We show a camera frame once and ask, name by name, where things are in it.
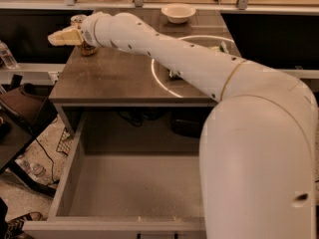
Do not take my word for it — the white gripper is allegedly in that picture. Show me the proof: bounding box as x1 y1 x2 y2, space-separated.
48 12 112 47

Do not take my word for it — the orange soda can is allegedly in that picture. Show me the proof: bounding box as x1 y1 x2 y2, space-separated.
71 14 97 57

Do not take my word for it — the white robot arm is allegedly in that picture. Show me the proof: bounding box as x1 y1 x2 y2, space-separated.
48 12 318 239

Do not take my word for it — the grey open top drawer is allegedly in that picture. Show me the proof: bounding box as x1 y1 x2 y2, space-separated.
25 111 205 239

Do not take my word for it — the clear plastic water bottle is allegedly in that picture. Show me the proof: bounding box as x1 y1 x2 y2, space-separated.
0 41 18 69

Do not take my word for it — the black office chair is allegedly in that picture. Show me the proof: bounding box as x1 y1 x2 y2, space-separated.
0 74 57 197

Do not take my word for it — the white bowl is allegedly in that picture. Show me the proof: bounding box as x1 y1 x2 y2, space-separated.
161 3 196 24

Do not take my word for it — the plastic bottle on floor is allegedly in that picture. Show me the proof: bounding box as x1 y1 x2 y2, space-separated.
16 159 50 185

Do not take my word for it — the green chip bag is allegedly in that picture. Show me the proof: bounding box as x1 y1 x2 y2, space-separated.
168 41 229 80

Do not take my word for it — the striped sneaker shoe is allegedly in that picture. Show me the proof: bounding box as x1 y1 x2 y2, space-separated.
1 212 43 239

